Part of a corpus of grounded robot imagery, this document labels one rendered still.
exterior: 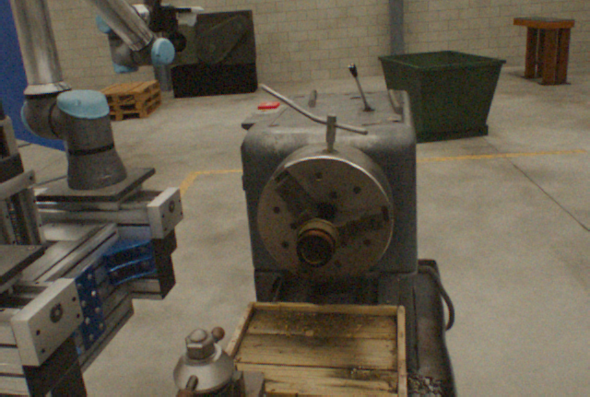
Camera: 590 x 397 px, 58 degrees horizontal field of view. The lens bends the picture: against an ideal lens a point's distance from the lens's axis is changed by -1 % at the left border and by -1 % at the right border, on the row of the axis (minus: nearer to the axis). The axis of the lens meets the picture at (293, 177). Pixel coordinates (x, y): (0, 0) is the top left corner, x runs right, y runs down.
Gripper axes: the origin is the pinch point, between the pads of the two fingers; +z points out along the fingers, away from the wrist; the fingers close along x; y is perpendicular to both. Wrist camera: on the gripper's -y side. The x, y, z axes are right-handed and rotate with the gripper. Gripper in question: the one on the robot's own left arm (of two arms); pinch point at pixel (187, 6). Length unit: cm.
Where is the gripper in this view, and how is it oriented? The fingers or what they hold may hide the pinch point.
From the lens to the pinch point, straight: 189.7
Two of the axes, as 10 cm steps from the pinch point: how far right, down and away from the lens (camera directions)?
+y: -0.4, 9.2, 3.8
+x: 8.4, 2.4, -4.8
